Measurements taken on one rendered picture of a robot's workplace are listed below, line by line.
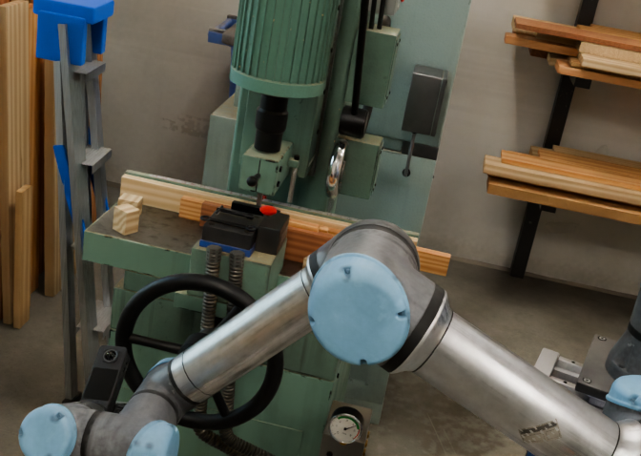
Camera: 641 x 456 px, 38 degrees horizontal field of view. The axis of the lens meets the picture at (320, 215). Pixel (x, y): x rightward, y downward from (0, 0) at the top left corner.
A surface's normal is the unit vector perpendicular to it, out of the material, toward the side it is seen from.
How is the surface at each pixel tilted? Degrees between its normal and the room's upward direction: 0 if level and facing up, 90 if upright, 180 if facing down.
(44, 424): 61
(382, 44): 90
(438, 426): 0
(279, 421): 90
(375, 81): 90
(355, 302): 87
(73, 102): 81
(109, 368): 31
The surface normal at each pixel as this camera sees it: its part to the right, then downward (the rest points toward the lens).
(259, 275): -0.18, 0.34
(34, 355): 0.16, -0.92
